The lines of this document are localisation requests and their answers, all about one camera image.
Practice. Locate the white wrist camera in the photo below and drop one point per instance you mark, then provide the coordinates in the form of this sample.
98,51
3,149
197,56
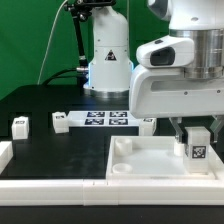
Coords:
166,52

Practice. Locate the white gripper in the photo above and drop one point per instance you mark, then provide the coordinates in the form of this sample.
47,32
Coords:
165,93

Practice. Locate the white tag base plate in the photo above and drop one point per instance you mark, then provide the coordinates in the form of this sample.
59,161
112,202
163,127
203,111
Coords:
101,119

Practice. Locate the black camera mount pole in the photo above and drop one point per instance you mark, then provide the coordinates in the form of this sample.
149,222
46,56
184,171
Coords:
80,11

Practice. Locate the white U-shaped fence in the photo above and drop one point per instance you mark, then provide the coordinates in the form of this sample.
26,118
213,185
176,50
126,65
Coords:
111,192

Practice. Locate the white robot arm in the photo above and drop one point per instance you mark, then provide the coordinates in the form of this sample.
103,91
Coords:
202,21

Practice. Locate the white square tabletop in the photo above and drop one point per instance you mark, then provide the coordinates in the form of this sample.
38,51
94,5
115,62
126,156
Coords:
153,157

